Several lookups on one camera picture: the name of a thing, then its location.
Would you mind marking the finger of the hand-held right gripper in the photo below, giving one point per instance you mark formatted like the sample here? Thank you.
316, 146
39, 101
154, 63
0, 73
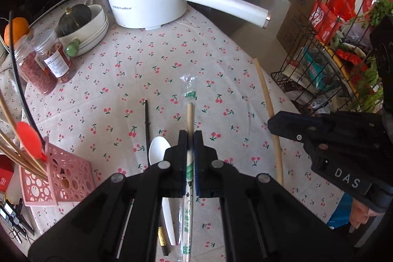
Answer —
288, 125

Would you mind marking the cherry print tablecloth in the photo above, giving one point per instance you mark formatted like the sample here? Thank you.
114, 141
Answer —
215, 65

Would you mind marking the labelled jar of red berries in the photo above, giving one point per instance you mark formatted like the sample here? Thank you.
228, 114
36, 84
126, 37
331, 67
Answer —
58, 62

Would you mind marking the black binder clips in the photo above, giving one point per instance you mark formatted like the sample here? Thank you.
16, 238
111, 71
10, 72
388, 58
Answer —
13, 217

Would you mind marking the long wooden chopstick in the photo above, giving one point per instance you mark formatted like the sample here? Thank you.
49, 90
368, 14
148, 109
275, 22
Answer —
270, 108

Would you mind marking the teal food package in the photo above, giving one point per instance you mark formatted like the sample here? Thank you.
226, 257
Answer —
317, 68

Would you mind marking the jar of pink grains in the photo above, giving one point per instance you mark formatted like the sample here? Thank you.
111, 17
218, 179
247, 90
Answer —
33, 74

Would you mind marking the red snack packet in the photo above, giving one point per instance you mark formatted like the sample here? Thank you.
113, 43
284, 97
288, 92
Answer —
324, 21

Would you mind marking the red plastic spoon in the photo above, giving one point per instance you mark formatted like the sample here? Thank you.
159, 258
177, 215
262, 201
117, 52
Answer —
29, 136

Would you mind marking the black chopstick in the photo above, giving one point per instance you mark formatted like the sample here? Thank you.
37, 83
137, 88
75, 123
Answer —
147, 127
24, 99

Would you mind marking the pink perforated utensil holder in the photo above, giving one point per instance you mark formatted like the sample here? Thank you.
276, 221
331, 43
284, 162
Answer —
70, 170

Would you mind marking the brown cardboard box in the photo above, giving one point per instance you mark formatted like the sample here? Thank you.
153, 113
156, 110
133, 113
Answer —
302, 4

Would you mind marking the disposable chopsticks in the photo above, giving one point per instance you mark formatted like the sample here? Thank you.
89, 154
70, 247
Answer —
190, 114

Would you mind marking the blue fabric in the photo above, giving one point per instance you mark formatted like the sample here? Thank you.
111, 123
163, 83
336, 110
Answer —
339, 216

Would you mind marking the white plastic spoon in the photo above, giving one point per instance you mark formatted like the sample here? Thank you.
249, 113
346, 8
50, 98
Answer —
158, 148

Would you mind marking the green pumpkin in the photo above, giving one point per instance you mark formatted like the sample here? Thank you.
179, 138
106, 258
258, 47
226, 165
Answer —
75, 18

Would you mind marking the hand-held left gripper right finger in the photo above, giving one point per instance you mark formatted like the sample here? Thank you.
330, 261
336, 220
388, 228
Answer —
198, 163

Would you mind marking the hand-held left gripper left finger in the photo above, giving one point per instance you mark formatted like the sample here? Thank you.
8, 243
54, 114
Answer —
183, 157

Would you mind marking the green ceramic spoon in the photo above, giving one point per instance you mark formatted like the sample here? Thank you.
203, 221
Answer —
73, 47

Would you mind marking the green leafy vegetables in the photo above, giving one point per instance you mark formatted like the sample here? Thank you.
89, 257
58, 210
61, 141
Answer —
379, 10

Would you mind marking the orange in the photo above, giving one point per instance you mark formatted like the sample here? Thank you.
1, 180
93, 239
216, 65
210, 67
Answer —
17, 30

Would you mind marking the person's right hand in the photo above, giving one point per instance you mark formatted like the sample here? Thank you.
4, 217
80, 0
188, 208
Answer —
359, 216

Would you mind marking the red cardboard box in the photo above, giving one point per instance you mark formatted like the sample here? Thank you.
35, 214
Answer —
5, 176

